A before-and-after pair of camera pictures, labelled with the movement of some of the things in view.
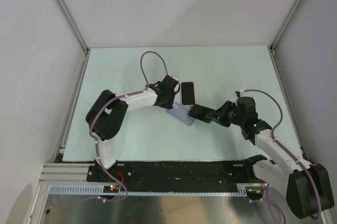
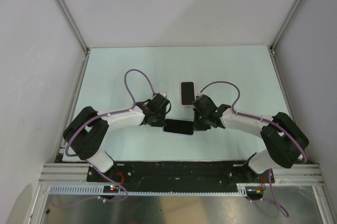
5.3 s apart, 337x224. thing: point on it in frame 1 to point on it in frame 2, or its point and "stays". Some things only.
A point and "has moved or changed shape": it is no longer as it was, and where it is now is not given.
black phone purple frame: (188, 93) stays
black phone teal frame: (200, 113) has moved or changed shape
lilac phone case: (181, 114) to (170, 132)
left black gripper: (169, 105) to (161, 123)
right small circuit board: (254, 192) stays
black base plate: (239, 171) stays
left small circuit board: (110, 188) stays
